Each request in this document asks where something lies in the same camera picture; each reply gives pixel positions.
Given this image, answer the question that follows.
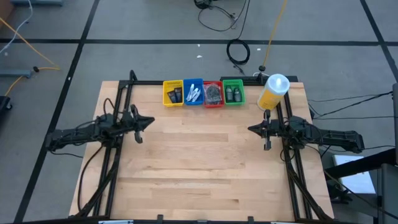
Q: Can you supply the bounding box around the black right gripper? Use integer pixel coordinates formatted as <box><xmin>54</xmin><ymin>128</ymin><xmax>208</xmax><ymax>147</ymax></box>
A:
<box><xmin>247</xmin><ymin>108</ymin><xmax>289</xmax><ymax>151</ymax></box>

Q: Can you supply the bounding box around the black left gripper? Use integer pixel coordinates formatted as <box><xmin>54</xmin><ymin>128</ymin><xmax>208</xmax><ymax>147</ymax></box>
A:
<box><xmin>122</xmin><ymin>104</ymin><xmax>155</xmax><ymax>145</ymax></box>

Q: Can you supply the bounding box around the black hair net clear packet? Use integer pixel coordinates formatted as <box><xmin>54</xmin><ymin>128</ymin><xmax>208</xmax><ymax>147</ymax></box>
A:
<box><xmin>205</xmin><ymin>82</ymin><xmax>224</xmax><ymax>106</ymax></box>

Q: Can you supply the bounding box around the green plastic basket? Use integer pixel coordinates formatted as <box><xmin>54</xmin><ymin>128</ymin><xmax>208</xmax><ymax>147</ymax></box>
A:
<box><xmin>221</xmin><ymin>79</ymin><xmax>246</xmax><ymax>106</ymax></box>

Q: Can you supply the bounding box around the large yellow bottle white cap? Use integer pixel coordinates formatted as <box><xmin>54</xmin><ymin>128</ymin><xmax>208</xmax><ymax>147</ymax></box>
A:
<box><xmin>256</xmin><ymin>73</ymin><xmax>290</xmax><ymax>112</ymax></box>

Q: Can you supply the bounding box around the yellow plastic basket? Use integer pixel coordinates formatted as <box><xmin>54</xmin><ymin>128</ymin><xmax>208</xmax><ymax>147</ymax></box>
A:
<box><xmin>162</xmin><ymin>80</ymin><xmax>185</xmax><ymax>108</ymax></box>

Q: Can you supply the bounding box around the red plastic basket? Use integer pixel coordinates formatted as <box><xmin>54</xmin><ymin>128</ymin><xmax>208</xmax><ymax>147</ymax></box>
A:
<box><xmin>203</xmin><ymin>81</ymin><xmax>225</xmax><ymax>109</ymax></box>

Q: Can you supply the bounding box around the blue plastic basket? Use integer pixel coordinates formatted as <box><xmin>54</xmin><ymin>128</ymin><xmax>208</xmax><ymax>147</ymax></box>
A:
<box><xmin>183</xmin><ymin>78</ymin><xmax>205</xmax><ymax>106</ymax></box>

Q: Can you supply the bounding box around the white box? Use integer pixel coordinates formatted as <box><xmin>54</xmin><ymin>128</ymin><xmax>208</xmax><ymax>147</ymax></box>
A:
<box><xmin>332</xmin><ymin>154</ymin><xmax>377</xmax><ymax>194</ymax></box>

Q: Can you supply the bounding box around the black beam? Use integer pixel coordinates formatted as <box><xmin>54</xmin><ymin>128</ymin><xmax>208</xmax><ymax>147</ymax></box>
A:
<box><xmin>323</xmin><ymin>147</ymin><xmax>398</xmax><ymax>180</ymax></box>

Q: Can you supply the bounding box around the grey stand foot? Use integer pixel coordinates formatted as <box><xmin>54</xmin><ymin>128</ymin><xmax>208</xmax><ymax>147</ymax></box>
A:
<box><xmin>0</xmin><ymin>68</ymin><xmax>33</xmax><ymax>79</ymax></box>

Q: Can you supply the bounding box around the black cart caster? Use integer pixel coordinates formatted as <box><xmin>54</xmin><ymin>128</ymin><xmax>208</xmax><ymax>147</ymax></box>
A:
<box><xmin>0</xmin><ymin>95</ymin><xmax>13</xmax><ymax>113</ymax></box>

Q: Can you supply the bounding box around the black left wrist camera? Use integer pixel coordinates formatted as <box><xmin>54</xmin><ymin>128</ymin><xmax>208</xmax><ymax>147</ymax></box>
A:
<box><xmin>122</xmin><ymin>111</ymin><xmax>135</xmax><ymax>126</ymax></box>

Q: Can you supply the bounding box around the black aluminium table frame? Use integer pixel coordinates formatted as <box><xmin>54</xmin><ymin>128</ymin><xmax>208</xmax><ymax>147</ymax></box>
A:
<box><xmin>74</xmin><ymin>70</ymin><xmax>335</xmax><ymax>224</ymax></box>

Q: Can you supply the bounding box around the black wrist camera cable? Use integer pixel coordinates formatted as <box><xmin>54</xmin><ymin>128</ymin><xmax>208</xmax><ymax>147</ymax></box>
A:
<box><xmin>103</xmin><ymin>98</ymin><xmax>126</xmax><ymax>118</ymax></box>

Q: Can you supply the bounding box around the coiled black cable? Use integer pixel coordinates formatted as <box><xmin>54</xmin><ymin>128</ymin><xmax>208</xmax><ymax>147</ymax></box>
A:
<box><xmin>226</xmin><ymin>39</ymin><xmax>251</xmax><ymax>66</ymax></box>

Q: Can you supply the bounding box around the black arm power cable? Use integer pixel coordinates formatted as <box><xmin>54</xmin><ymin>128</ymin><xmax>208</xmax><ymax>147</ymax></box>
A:
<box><xmin>76</xmin><ymin>144</ymin><xmax>105</xmax><ymax>214</ymax></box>

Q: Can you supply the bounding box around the long yellow hanging cable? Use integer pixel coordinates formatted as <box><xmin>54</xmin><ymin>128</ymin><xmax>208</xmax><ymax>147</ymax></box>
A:
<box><xmin>262</xmin><ymin>0</ymin><xmax>289</xmax><ymax>68</ymax></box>

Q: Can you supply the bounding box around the thin black floor cable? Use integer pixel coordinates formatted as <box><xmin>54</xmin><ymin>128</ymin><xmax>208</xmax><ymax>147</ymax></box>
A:
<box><xmin>313</xmin><ymin>115</ymin><xmax>396</xmax><ymax>121</ymax></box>
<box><xmin>310</xmin><ymin>90</ymin><xmax>394</xmax><ymax>119</ymax></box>

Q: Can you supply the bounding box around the black hanging cable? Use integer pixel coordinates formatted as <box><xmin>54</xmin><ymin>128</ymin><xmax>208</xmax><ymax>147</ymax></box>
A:
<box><xmin>238</xmin><ymin>0</ymin><xmax>251</xmax><ymax>41</ymax></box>

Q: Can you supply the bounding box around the looped black floor cable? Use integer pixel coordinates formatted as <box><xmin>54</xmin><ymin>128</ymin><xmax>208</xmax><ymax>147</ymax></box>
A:
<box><xmin>194</xmin><ymin>0</ymin><xmax>241</xmax><ymax>32</ymax></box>

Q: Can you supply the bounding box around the yellow floor cable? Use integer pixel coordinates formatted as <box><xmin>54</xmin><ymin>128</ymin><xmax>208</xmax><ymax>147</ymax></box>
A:
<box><xmin>0</xmin><ymin>17</ymin><xmax>62</xmax><ymax>97</ymax></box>

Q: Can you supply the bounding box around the white floor cable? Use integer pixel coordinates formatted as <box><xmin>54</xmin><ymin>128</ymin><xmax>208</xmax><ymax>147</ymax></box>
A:
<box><xmin>0</xmin><ymin>0</ymin><xmax>34</xmax><ymax>55</ymax></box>

